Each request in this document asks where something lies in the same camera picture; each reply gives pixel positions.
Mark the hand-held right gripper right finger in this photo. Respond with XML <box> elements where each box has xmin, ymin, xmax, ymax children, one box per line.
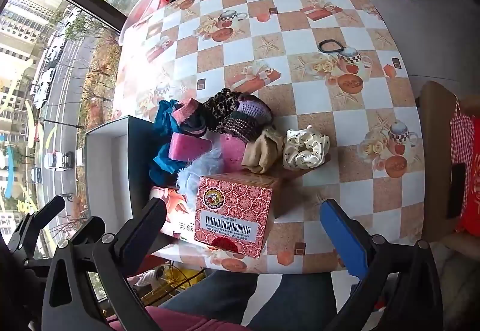
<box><xmin>315</xmin><ymin>198</ymin><xmax>446</xmax><ymax>331</ymax></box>

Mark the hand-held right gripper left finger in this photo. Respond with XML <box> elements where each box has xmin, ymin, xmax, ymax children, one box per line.
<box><xmin>42</xmin><ymin>199</ymin><xmax>167</xmax><ymax>331</ymax></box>

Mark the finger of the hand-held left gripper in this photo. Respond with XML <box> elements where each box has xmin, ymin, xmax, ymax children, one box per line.
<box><xmin>70</xmin><ymin>218</ymin><xmax>107</xmax><ymax>245</ymax></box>
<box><xmin>7</xmin><ymin>195</ymin><xmax>67</xmax><ymax>260</ymax></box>

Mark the white cardboard box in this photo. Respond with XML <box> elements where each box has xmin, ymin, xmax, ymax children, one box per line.
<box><xmin>85</xmin><ymin>115</ymin><xmax>160</xmax><ymax>238</ymax></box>

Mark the blue cloth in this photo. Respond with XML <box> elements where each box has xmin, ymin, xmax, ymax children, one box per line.
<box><xmin>149</xmin><ymin>99</ymin><xmax>188</xmax><ymax>185</ymax></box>

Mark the light blue fluffy scrunchie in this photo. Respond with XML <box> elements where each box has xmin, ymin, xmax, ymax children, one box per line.
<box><xmin>176</xmin><ymin>149</ymin><xmax>226</xmax><ymax>204</ymax></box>

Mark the small pink sponge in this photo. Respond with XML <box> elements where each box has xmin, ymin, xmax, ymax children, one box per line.
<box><xmin>169</xmin><ymin>133</ymin><xmax>212</xmax><ymax>161</ymax></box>

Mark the cream polka-dot satin scrunchie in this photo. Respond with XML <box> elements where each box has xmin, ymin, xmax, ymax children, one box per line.
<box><xmin>282</xmin><ymin>125</ymin><xmax>331</xmax><ymax>171</ymax></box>

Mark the large pink sponge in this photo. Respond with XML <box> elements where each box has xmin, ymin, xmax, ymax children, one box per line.
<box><xmin>219</xmin><ymin>132</ymin><xmax>252</xmax><ymax>170</ymax></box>

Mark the pink and black knit piece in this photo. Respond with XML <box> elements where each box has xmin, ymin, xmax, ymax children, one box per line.
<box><xmin>172</xmin><ymin>99</ymin><xmax>209</xmax><ymax>137</ymax></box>

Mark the striped knitted baby shoe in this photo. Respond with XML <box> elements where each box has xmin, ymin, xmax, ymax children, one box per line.
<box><xmin>221</xmin><ymin>112</ymin><xmax>269</xmax><ymax>142</ymax></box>

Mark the leopard print scrunchie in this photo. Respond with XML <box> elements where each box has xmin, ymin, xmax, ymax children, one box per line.
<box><xmin>202</xmin><ymin>88</ymin><xmax>241</xmax><ymax>129</ymax></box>

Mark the red and yellow patterned carton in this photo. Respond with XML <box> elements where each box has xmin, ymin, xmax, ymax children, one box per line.
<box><xmin>194</xmin><ymin>174</ymin><xmax>284</xmax><ymax>260</ymax></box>

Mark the person's pink sweater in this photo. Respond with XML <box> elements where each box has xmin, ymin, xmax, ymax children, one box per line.
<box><xmin>112</xmin><ymin>306</ymin><xmax>241</xmax><ymax>331</ymax></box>

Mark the beige scrunchie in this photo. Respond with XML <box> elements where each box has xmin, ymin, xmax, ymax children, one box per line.
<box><xmin>241</xmin><ymin>127</ymin><xmax>286</xmax><ymax>174</ymax></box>

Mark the brown wooden chair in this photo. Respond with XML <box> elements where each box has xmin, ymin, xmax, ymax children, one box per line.
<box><xmin>416</xmin><ymin>81</ymin><xmax>480</xmax><ymax>253</ymax></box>

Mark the checkered printed tablecloth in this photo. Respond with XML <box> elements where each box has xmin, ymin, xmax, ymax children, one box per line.
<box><xmin>110</xmin><ymin>0</ymin><xmax>426</xmax><ymax>273</ymax></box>

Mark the red checkered cloth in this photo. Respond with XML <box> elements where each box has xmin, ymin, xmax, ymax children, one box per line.
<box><xmin>449</xmin><ymin>100</ymin><xmax>480</xmax><ymax>200</ymax></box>

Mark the pink plastic basin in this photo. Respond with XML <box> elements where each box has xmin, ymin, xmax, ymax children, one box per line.
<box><xmin>119</xmin><ymin>0</ymin><xmax>169</xmax><ymax>47</ymax></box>

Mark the black hair tie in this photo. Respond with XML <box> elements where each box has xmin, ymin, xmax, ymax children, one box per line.
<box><xmin>318</xmin><ymin>38</ymin><xmax>347</xmax><ymax>53</ymax></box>

